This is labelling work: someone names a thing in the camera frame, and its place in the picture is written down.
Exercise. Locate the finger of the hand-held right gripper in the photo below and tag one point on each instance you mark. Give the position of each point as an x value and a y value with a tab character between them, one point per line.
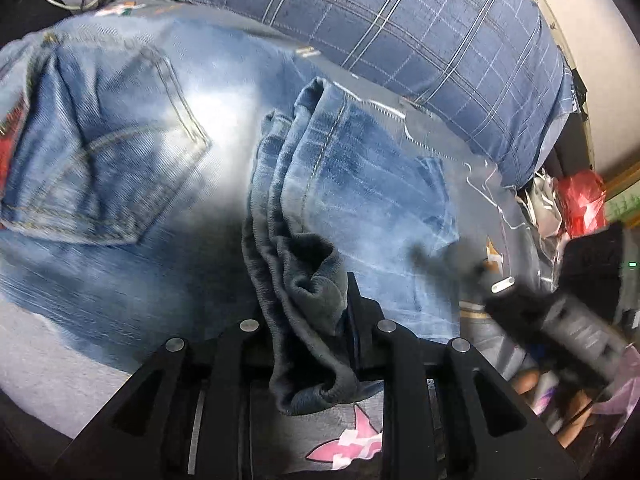
450	267

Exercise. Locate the faded blue jeans pants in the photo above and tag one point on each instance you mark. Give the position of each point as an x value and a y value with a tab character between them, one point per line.
150	160

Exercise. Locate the black bag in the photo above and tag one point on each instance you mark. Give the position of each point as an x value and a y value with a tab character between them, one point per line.
575	150

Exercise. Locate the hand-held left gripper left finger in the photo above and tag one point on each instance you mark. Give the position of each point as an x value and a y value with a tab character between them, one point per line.
235	355

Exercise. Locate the grey printed bedsheet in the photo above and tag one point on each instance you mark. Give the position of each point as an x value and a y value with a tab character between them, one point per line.
445	127

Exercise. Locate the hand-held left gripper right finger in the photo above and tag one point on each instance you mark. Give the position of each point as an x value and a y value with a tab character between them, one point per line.
357	320

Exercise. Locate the clear plastic bag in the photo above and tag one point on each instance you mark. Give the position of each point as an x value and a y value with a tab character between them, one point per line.
542	210

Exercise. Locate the person's right hand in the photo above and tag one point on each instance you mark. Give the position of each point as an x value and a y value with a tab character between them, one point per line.
575	410

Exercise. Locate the red plastic bag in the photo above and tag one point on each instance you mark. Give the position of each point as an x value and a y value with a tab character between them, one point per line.
580	200

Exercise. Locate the blue plaid pillow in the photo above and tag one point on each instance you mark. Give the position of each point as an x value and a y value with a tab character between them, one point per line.
375	15

